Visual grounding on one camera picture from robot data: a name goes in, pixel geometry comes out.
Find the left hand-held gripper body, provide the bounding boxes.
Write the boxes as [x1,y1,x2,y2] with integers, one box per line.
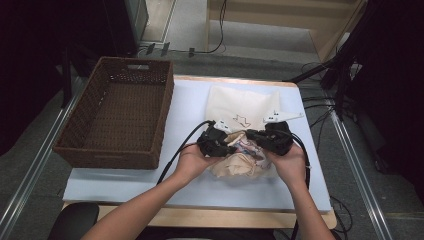
[196,119,238,158]

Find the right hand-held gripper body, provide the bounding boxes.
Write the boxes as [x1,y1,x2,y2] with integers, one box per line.
[253,111,305,157]

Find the cream printed garment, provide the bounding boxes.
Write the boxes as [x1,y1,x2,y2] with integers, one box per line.
[229,132,272,169]

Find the person's left hand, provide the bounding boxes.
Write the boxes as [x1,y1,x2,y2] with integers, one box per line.
[172,142,223,184]

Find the person's right hand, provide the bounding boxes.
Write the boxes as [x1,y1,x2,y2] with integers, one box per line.
[264,143,308,188]

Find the brown wicker basket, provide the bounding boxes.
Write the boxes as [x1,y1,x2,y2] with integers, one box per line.
[53,56,175,170]

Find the black metal stand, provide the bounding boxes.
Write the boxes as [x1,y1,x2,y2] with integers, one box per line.
[282,0,378,118]

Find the wooden shelf unit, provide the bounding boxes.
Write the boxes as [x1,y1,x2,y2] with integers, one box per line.
[204,0,368,64]

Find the dark cabinet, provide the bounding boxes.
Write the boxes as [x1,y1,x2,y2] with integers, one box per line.
[101,0,150,58]

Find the black chair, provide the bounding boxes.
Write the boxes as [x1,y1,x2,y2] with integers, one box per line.
[47,202,101,240]

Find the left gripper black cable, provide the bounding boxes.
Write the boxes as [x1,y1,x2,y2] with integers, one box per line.
[155,119,217,186]

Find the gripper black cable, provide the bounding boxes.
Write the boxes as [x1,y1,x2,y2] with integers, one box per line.
[155,119,217,186]
[289,132,313,240]

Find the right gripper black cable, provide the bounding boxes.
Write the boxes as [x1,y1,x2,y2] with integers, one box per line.
[289,132,313,240]

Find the bundle of floor cables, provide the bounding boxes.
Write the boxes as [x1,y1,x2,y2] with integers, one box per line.
[301,61,344,129]

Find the metal floor rail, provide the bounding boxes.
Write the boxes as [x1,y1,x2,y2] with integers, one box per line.
[0,77,86,236]
[328,108,396,240]

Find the black floor cable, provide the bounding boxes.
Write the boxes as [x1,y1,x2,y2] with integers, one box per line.
[169,0,229,56]

